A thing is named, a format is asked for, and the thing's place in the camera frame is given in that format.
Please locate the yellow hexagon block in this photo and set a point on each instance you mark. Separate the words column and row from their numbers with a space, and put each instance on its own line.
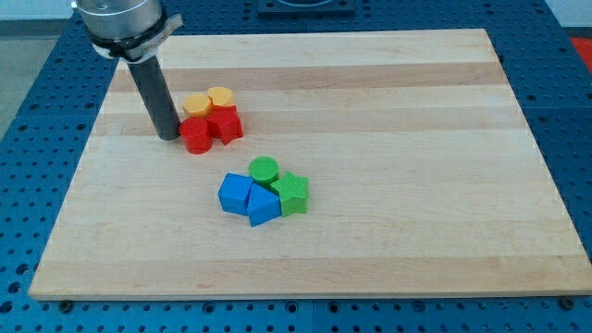
column 197, row 105

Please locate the blue triangle block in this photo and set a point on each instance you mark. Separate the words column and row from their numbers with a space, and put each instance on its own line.
column 263, row 205

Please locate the green star block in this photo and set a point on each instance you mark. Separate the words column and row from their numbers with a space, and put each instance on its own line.
column 293, row 192

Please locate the red star block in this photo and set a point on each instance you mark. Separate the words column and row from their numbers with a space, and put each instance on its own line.
column 225, row 124

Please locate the blue cube block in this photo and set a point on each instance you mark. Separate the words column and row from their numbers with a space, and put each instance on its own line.
column 234, row 193

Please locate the green cylinder block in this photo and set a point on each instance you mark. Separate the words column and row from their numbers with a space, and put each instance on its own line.
column 264, row 170

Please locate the wooden board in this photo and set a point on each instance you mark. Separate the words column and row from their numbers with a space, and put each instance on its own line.
column 389, row 164

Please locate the yellow cylinder block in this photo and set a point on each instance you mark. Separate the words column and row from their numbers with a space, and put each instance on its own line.
column 221, row 96

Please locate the red cylinder block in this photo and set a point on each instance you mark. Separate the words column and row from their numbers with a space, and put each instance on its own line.
column 196, row 135

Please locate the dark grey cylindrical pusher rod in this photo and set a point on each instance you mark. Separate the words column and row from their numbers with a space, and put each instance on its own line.
column 152, row 86

